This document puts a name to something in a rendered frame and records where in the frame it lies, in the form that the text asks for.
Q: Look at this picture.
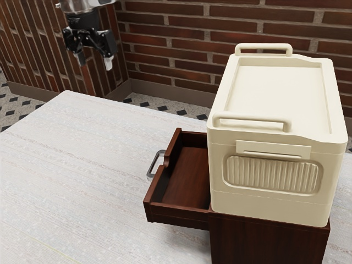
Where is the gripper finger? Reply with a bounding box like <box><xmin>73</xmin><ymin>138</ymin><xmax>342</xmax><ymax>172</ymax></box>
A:
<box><xmin>62</xmin><ymin>27</ymin><xmax>87</xmax><ymax>67</ymax></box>
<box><xmin>92</xmin><ymin>29</ymin><xmax>118</xmax><ymax>72</ymax></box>

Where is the dark wood drawer, metal handle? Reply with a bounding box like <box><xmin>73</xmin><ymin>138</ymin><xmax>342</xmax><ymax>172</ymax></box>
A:
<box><xmin>142</xmin><ymin>127</ymin><xmax>212</xmax><ymax>232</ymax></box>

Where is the dark wood cabinet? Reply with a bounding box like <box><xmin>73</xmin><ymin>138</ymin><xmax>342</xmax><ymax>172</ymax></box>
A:
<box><xmin>207</xmin><ymin>206</ymin><xmax>331</xmax><ymax>264</ymax></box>

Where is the cream box with lid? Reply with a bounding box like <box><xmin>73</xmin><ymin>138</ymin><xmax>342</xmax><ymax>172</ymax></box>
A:
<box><xmin>206</xmin><ymin>42</ymin><xmax>349</xmax><ymax>228</ymax></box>

